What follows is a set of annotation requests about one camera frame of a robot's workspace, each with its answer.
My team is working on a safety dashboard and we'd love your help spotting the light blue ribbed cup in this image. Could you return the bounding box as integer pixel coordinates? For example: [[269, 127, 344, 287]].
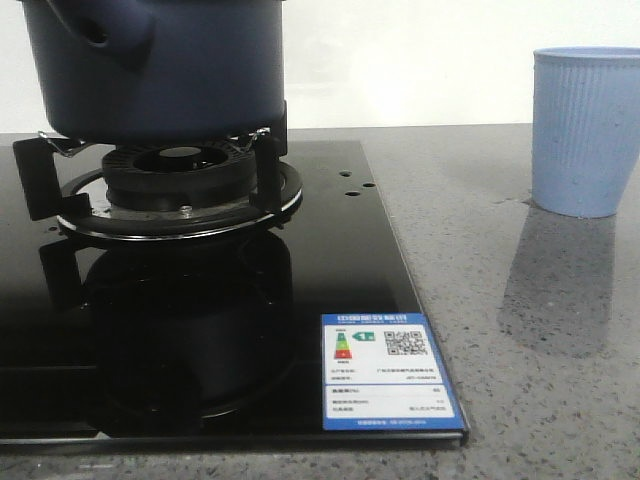
[[532, 46, 639, 218]]

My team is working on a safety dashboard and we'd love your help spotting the dark blue cooking pot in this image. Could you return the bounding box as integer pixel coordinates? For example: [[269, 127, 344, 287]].
[[22, 1, 285, 144]]

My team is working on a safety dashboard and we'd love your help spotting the black metal pot support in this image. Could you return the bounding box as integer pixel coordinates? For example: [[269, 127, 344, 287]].
[[13, 116, 302, 243]]

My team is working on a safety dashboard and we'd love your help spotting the blue energy label sticker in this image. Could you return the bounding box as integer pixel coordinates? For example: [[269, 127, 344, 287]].
[[321, 312, 465, 433]]

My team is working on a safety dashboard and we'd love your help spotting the black round gas burner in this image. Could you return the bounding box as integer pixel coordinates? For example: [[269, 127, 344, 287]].
[[102, 141, 256, 211]]

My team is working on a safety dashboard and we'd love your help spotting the black glass gas stove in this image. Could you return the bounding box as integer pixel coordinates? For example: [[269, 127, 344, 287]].
[[1, 140, 469, 453]]

